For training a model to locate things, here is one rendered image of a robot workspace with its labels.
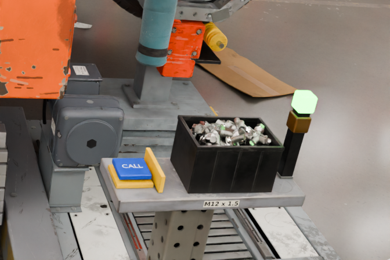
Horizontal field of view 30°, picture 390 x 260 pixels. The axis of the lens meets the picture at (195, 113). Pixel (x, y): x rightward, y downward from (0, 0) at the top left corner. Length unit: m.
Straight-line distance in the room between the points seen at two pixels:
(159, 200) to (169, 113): 0.90
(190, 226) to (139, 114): 0.79
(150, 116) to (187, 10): 0.39
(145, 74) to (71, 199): 0.52
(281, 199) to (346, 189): 1.07
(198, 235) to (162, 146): 0.76
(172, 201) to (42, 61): 0.42
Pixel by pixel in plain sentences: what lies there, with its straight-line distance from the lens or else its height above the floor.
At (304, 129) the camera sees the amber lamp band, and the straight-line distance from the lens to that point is 1.61.
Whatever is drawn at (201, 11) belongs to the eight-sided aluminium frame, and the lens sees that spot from 2.14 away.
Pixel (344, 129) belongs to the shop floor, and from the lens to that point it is 3.12.
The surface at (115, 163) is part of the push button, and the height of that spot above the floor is 0.48.
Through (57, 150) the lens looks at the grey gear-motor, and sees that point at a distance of 1.93.
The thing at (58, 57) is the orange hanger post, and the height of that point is 0.63.
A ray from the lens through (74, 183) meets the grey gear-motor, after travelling 2.04.
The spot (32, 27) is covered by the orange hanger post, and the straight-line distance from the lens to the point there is 1.58.
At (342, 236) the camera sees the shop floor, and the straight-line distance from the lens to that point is 2.39.
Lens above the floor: 1.25
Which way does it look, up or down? 25 degrees down
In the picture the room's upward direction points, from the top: 12 degrees clockwise
